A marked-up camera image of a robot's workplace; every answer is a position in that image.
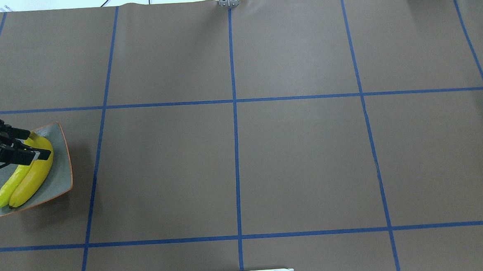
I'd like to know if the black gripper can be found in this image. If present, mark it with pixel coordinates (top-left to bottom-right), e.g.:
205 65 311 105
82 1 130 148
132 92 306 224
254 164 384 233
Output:
0 120 52 166

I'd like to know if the yellow banana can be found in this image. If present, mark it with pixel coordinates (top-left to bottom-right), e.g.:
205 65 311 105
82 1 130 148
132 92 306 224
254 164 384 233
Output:
8 132 54 208

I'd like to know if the grey square plate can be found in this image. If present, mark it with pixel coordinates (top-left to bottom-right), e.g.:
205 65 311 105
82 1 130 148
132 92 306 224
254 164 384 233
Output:
0 122 73 217

